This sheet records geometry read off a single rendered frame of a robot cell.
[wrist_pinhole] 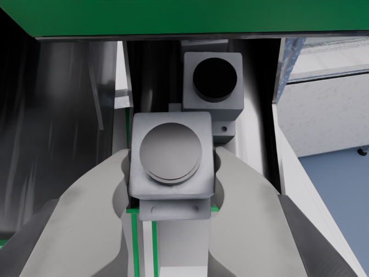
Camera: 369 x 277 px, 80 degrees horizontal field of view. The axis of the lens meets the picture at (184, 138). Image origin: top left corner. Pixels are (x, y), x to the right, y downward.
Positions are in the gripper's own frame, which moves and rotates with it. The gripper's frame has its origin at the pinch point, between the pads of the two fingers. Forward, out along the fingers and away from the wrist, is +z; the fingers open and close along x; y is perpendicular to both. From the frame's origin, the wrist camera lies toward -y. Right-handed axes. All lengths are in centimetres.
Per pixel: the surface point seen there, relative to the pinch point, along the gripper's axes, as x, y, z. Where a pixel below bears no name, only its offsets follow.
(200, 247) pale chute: 2.8, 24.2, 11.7
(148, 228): -8.0, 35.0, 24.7
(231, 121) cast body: 4.5, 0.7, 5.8
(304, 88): 51, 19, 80
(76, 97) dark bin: -9.5, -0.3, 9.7
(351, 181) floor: 113, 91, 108
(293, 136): 60, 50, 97
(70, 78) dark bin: -10.2, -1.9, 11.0
